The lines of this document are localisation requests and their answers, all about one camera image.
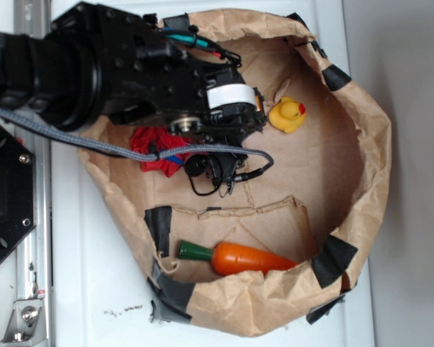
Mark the aluminium frame rail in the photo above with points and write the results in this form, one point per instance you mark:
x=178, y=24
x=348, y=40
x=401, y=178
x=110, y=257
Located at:
x=32, y=319

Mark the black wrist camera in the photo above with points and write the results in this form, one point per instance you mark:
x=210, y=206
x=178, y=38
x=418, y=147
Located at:
x=211, y=173

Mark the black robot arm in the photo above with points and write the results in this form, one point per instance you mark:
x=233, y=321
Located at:
x=32, y=76

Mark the red crumpled paper ball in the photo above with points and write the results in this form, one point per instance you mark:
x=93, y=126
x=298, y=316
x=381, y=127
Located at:
x=147, y=140

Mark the orange toy carrot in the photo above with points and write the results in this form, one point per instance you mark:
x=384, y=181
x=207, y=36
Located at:
x=228, y=258

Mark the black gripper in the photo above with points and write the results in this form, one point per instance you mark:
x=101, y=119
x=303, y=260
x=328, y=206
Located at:
x=127, y=68

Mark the yellow rubber duck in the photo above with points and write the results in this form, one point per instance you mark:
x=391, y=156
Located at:
x=287, y=115

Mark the brown paper bag tray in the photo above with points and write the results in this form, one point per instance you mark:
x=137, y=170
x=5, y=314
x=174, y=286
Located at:
x=320, y=205

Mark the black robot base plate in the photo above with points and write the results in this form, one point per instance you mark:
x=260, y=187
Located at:
x=17, y=201

